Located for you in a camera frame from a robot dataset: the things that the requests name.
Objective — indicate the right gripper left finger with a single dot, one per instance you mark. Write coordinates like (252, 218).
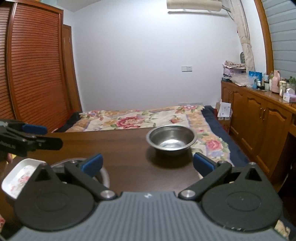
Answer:
(57, 198)

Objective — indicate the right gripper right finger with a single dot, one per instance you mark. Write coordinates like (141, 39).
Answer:
(236, 198)

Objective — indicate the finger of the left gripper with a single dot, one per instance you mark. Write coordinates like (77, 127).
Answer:
(48, 143)
(24, 127)

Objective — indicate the large steel basin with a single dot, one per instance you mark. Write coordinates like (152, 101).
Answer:
(104, 174)

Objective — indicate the left hand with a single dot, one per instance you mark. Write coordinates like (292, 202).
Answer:
(5, 158)

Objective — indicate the white floral square plate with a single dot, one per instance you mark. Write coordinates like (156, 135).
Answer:
(16, 179)

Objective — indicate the wooden louvered wardrobe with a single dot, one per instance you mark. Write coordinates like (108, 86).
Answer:
(34, 86)

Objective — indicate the floral bed quilt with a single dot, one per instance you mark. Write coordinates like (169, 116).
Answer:
(212, 140)

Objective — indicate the wooden sideboard cabinet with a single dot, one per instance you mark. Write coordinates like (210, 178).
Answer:
(263, 125)

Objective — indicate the white paper bag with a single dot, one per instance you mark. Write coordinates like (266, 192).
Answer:
(223, 109)

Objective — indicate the small steel bowl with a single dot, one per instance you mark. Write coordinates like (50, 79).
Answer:
(171, 140)

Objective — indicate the pink thermos jug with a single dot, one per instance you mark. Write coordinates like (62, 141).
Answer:
(275, 82)

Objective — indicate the blue box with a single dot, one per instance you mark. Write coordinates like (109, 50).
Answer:
(257, 75)

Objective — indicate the stack of folded fabrics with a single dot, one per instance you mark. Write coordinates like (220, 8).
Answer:
(230, 68)

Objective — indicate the beige curtain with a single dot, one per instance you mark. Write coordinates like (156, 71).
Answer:
(243, 33)

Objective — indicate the window roller blind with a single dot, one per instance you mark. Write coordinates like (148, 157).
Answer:
(281, 17)

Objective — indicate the white air conditioner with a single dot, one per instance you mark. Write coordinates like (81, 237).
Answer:
(196, 5)

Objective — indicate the wall light switch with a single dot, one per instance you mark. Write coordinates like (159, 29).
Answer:
(186, 68)

